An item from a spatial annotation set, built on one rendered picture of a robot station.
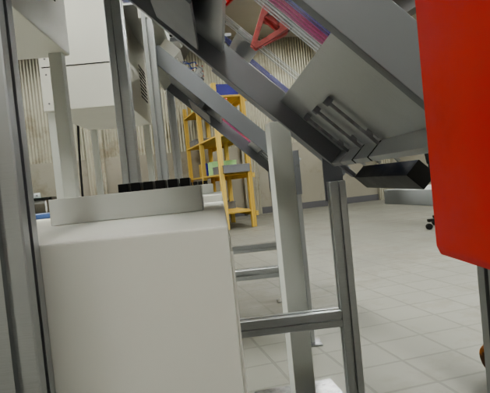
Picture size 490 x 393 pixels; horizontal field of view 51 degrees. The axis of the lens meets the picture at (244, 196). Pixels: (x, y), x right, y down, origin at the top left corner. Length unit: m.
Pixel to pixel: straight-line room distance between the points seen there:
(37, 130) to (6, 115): 8.96
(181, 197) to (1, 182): 0.41
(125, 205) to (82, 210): 0.07
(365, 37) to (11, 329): 0.47
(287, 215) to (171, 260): 0.92
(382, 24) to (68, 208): 0.59
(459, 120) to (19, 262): 0.43
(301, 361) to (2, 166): 1.15
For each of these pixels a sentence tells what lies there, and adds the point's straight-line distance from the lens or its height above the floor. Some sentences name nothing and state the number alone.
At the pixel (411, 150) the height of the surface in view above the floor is 0.68.
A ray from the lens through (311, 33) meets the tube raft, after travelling 0.79.
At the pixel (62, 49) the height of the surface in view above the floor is 1.00.
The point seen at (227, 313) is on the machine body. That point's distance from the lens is 0.55.
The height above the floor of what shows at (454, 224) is 0.64.
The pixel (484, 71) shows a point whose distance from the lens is 0.20.
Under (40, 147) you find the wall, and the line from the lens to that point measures 9.47.
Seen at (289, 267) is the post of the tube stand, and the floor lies 0.41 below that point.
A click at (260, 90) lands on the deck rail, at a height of 0.88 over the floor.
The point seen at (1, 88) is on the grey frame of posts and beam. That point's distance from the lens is 0.55.
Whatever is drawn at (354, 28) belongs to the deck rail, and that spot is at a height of 0.81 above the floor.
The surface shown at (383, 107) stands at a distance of 0.81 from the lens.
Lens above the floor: 0.66
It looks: 2 degrees down
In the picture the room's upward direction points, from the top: 6 degrees counter-clockwise
